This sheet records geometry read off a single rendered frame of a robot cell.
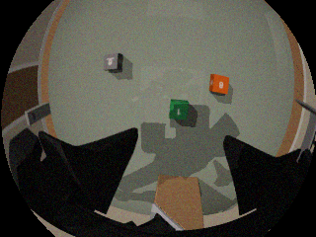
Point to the green block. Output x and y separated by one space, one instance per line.
179 109

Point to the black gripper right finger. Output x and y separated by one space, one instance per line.
253 171

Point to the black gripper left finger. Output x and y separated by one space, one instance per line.
96 166

